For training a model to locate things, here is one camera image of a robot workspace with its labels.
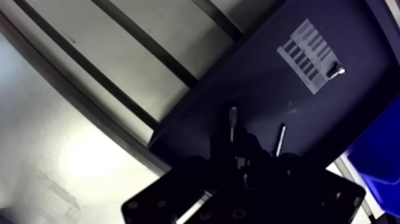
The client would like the blue bin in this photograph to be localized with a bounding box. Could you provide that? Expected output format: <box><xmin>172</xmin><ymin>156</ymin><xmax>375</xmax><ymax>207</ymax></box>
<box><xmin>346</xmin><ymin>95</ymin><xmax>400</xmax><ymax>218</ymax></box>

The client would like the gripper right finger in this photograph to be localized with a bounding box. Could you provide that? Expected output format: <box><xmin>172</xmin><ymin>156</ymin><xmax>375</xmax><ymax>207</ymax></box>
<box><xmin>218</xmin><ymin>132</ymin><xmax>366</xmax><ymax>224</ymax></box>

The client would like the steel bolt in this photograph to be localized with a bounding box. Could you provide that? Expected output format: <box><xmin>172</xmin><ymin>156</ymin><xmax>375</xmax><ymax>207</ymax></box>
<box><xmin>274</xmin><ymin>123</ymin><xmax>287</xmax><ymax>158</ymax></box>

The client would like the dark blue-grey tray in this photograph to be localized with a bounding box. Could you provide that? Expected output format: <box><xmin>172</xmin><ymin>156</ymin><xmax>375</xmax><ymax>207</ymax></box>
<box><xmin>148</xmin><ymin>0</ymin><xmax>400</xmax><ymax>176</ymax></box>

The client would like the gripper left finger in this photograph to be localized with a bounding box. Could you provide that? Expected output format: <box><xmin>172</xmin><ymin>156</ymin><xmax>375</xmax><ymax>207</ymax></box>
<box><xmin>121</xmin><ymin>133</ymin><xmax>240</xmax><ymax>224</ymax></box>

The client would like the steel screw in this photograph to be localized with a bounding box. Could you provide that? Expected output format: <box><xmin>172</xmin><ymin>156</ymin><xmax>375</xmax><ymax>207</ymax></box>
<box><xmin>326</xmin><ymin>64</ymin><xmax>346</xmax><ymax>81</ymax></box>

